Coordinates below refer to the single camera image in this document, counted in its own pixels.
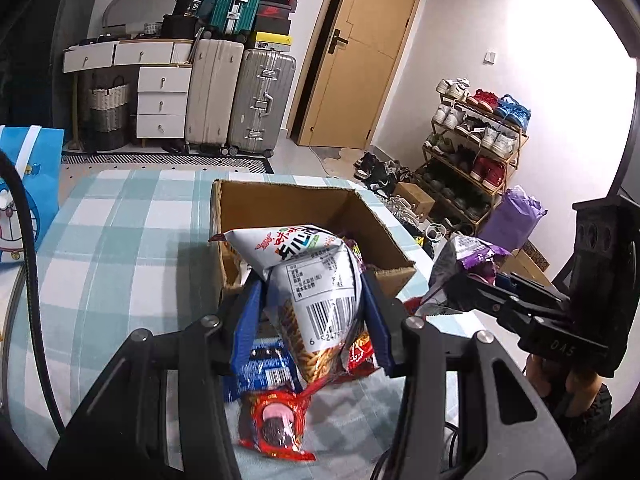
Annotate small brown floor box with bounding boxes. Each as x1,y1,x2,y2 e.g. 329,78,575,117
395,182,436,221

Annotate person's right hand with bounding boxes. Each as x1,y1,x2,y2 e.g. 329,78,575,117
525,352,613,426

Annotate blue cartoon tote bag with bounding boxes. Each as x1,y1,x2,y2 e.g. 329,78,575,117
0,125,66,265

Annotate black cable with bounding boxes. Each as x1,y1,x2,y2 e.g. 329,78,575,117
372,421,463,480
0,152,66,433

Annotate silver suitcase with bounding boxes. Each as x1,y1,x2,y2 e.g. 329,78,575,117
227,47,297,157

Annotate white noodle snack bag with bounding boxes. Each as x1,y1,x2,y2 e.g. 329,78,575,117
209,224,368,386

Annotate teal checked tablecloth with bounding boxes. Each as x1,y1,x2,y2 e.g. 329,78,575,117
7,167,526,480

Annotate patterned floor rug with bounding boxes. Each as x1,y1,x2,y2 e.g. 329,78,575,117
60,152,276,176

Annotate grey arched mirror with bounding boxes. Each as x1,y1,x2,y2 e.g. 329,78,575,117
101,0,178,28

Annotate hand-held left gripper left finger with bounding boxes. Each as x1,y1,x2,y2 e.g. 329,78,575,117
47,280,266,480

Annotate large purple snack bag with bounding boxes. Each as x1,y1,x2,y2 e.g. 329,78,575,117
340,235,368,268

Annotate red cookie packet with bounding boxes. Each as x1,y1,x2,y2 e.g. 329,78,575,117
237,387,317,463

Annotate blue cookie packet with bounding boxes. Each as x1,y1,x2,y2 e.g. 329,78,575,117
222,340,296,403

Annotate pile of loose shoes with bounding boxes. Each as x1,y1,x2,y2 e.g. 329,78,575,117
352,150,451,242

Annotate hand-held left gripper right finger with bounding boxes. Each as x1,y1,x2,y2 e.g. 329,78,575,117
361,272,578,480

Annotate wooden shoe rack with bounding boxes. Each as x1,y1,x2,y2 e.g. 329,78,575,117
422,77,531,233

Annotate woven laundry basket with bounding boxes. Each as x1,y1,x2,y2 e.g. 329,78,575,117
89,76,131,151

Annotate beige suitcase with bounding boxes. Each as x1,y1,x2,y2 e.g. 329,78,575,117
184,37,246,156

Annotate rows of racked sneakers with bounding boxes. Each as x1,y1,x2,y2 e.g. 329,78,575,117
430,77,532,211

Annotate white drawer desk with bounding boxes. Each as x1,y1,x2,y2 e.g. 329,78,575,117
62,39,193,140

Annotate red snack bag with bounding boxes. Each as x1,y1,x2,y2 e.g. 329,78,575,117
341,331,382,380

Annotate purple plastic bag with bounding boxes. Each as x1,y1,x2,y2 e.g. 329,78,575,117
482,185,546,251

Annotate wooden door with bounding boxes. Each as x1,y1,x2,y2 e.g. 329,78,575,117
287,0,428,151

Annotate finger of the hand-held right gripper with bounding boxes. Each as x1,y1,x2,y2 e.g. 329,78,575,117
492,274,571,311
442,276,531,333

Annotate stack of shoe boxes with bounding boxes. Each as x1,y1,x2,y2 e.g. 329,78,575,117
248,0,297,53

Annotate brown cardboard box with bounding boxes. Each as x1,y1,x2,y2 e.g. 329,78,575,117
210,179,417,301

